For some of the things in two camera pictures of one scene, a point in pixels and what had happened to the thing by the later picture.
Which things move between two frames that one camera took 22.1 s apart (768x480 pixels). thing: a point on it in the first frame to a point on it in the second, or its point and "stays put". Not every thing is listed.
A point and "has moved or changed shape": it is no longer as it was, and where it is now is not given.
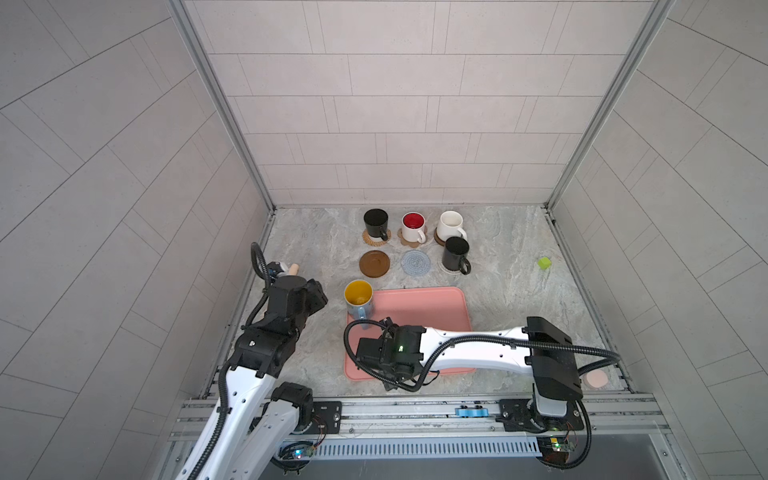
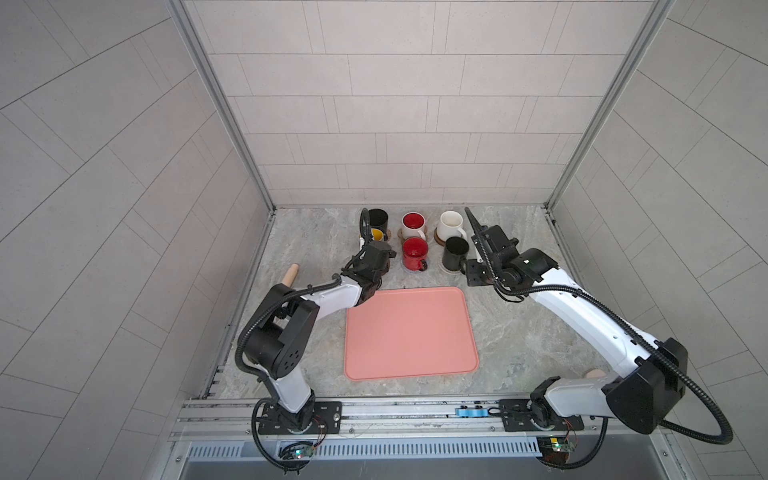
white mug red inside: [413, 224] stays put
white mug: [449, 225] stays put
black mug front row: [454, 255] stays put
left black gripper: [315, 295] to [384, 267]
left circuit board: [296, 450] stays put
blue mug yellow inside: [358, 295] has moved or changed shape
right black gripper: [382, 373] to [471, 279]
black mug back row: [376, 221] stays put
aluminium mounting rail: [614, 417] stays put
